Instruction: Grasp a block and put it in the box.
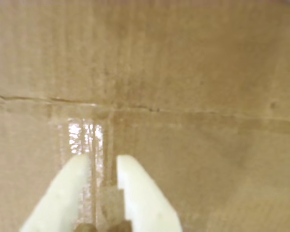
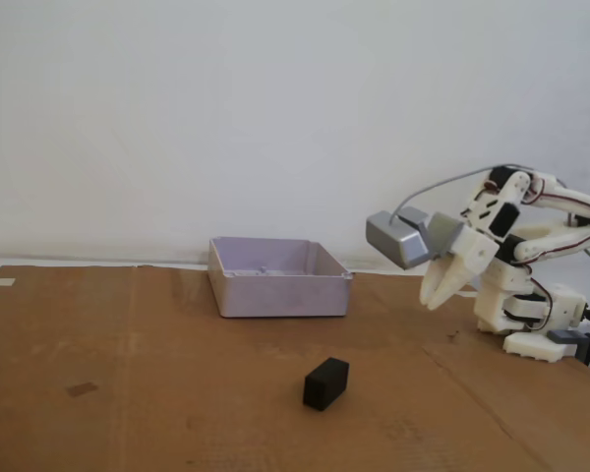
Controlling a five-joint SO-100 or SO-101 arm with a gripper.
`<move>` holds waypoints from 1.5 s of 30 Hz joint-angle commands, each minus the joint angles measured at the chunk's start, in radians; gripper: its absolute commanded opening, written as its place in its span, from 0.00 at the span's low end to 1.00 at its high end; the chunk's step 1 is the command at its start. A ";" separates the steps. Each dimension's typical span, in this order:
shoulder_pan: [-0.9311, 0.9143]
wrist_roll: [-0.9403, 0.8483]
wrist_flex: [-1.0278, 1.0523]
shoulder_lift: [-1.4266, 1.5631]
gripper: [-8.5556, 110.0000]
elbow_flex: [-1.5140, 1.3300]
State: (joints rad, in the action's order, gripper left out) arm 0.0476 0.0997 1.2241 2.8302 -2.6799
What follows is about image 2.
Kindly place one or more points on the black rectangular block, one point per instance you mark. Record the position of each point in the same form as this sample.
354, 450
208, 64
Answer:
324, 386

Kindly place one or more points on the pale lilac plastic box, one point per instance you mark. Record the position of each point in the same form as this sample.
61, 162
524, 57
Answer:
280, 297

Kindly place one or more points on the beige masking tape strip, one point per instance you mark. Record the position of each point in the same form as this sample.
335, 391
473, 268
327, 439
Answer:
1, 282

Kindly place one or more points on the brown cardboard sheet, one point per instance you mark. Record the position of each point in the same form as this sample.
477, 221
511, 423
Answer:
177, 418

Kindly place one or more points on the silver webcam with clip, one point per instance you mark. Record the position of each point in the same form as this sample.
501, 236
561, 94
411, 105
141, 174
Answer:
395, 238

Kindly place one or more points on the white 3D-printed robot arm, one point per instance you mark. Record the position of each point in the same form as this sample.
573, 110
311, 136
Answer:
565, 302

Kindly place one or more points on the grey table clamp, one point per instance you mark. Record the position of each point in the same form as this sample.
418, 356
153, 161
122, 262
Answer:
565, 338

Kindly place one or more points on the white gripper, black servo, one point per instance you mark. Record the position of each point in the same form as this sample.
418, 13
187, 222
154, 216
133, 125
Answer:
473, 256

